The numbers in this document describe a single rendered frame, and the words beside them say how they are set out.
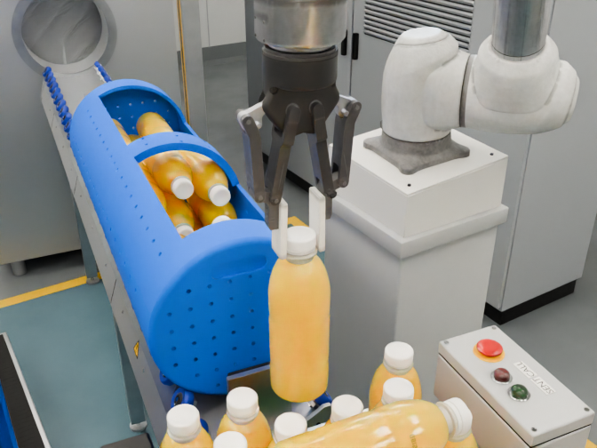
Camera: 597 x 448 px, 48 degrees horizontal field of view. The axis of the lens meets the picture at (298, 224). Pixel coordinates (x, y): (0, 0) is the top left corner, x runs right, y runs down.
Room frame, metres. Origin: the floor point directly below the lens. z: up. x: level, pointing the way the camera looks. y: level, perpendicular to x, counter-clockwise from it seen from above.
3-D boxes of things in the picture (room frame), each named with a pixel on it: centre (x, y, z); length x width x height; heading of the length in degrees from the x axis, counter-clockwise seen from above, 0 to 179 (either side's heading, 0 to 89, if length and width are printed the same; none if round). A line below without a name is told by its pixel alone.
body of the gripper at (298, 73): (0.67, 0.00, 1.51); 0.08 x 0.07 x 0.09; 112
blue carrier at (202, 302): (1.24, 0.26, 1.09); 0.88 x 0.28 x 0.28; 24
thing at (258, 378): (0.78, 0.06, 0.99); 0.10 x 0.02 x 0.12; 114
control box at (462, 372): (0.71, -0.29, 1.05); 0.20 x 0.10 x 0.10; 24
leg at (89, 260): (2.61, 0.94, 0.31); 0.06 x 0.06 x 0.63; 24
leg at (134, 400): (1.71, 0.55, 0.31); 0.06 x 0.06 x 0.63; 24
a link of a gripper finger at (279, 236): (0.66, 0.02, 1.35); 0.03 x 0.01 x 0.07; 22
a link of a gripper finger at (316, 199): (0.68, -0.02, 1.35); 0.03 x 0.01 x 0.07; 22
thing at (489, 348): (0.75, -0.27, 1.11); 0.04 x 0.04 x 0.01
